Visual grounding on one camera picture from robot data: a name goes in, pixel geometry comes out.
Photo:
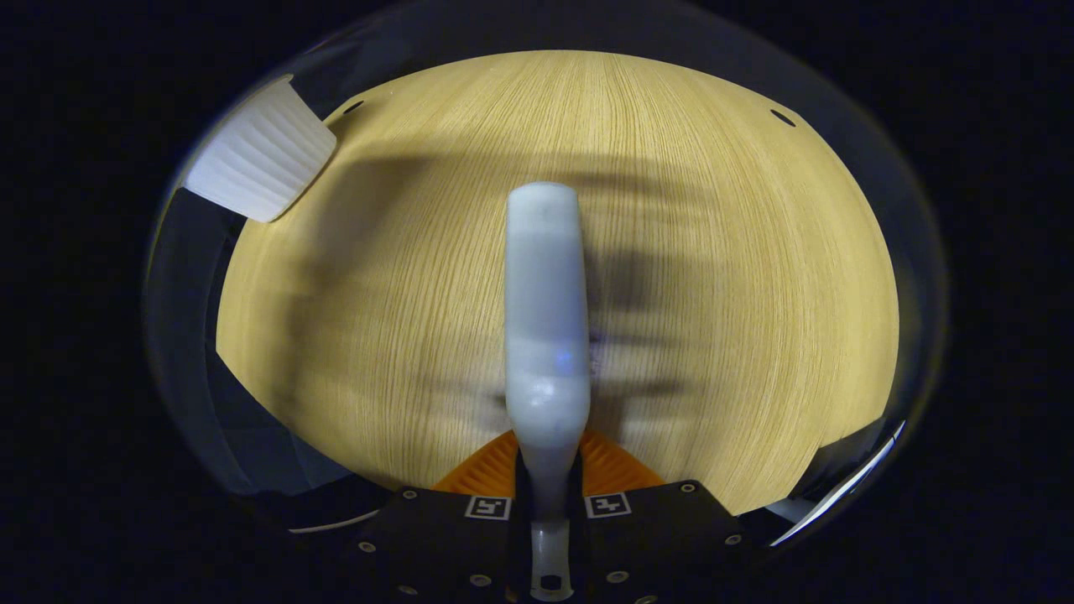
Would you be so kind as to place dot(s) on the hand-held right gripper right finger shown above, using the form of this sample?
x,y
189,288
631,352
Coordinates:
x,y
663,537

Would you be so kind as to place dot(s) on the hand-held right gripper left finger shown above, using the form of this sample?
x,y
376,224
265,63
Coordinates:
x,y
445,537

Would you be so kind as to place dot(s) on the small grey broom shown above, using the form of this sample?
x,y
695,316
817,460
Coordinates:
x,y
545,319

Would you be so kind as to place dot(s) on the white ribbed garbage bin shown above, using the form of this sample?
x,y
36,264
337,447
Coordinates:
x,y
260,155

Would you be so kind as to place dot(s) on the wooden desktop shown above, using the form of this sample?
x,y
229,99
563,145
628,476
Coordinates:
x,y
713,294

